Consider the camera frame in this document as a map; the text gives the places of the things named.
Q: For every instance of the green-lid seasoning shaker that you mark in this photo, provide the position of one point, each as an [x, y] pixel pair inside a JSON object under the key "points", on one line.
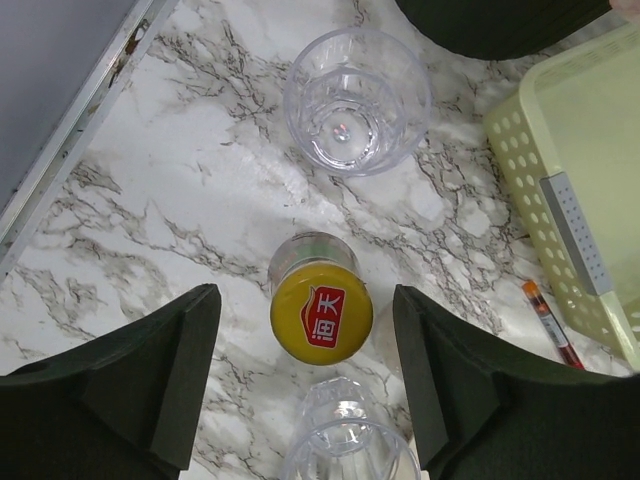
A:
{"points": [[383, 332]]}

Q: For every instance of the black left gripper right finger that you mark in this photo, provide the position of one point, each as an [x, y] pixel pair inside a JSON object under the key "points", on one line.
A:
{"points": [[483, 408]]}

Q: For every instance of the pale green plastic basket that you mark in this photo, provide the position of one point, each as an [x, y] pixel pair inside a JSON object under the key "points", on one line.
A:
{"points": [[567, 142]]}

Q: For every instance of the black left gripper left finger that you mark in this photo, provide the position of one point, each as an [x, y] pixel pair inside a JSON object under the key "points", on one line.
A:
{"points": [[125, 405]]}

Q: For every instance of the yellow-lid sauce jar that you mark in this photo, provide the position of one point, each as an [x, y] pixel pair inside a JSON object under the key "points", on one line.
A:
{"points": [[321, 312]]}

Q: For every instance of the black ribbed trash bin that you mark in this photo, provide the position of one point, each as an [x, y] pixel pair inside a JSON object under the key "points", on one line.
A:
{"points": [[500, 29]]}

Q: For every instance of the clear plastic cup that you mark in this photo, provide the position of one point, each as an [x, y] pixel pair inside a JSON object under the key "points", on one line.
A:
{"points": [[357, 102], [343, 433]]}

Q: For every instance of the red pen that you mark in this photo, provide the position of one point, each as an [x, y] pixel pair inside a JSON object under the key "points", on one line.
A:
{"points": [[551, 325]]}

